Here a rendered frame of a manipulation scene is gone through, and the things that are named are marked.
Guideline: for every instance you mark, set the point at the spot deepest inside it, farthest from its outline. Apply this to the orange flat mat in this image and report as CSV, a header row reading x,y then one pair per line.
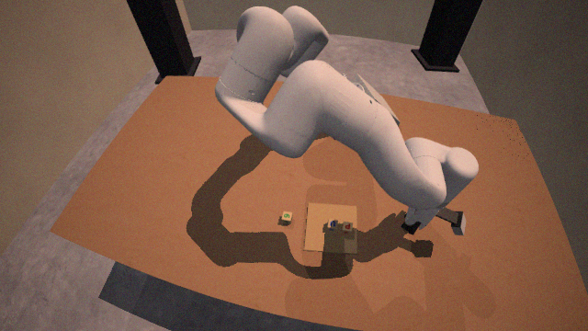
x,y
317,238

